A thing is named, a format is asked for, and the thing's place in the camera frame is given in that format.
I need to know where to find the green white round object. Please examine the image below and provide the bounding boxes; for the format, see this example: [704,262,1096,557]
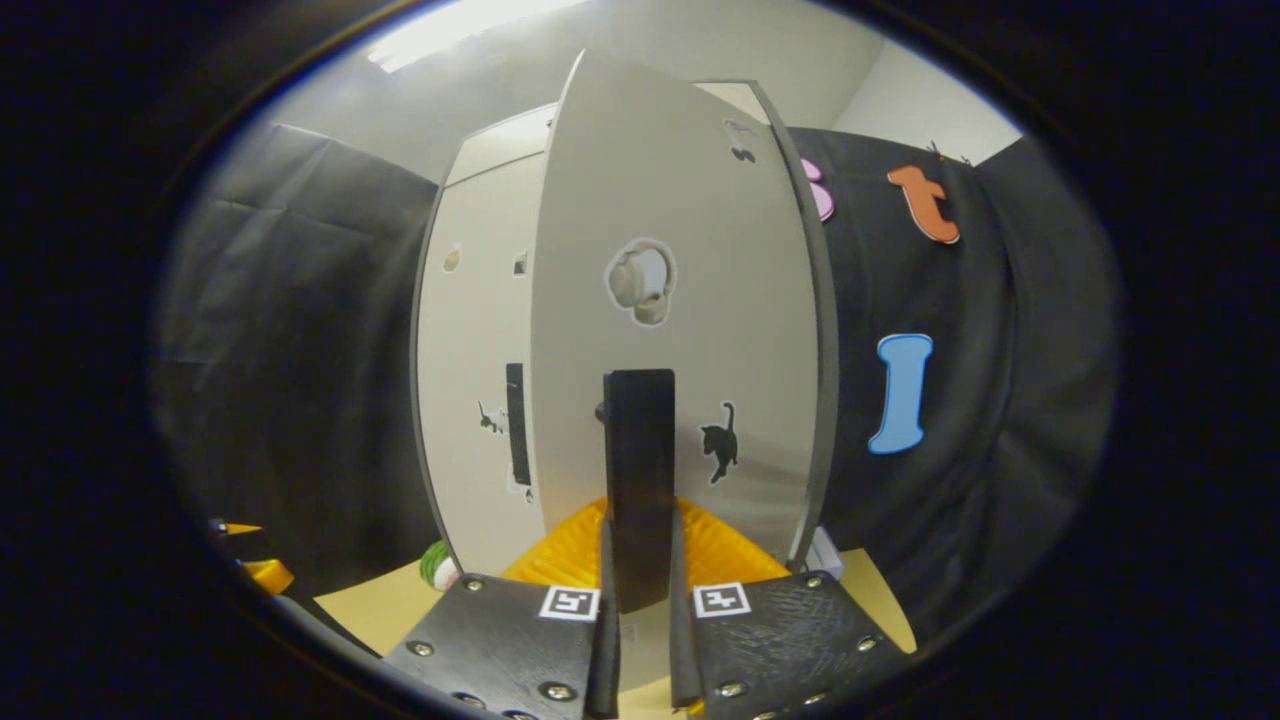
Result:
[418,540,459,593]

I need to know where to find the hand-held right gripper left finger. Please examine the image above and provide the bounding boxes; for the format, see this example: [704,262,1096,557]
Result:
[383,497,621,720]

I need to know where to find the light blue book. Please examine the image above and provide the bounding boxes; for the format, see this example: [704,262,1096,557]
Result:
[805,527,847,583]

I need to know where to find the black backdrop cloth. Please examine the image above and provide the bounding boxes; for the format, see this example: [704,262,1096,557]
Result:
[150,120,1121,641]

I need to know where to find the grey double-door shoe cabinet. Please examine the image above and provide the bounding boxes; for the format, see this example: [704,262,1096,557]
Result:
[410,78,791,581]

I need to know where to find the shoe cabinet door camera sticker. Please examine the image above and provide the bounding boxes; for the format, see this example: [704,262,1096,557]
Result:
[415,150,546,579]

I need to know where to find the shoe cabinet door headphone sticker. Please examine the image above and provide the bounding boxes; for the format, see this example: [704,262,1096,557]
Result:
[528,48,841,691]

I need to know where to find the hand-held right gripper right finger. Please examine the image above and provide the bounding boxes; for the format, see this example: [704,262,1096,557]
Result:
[668,497,906,720]

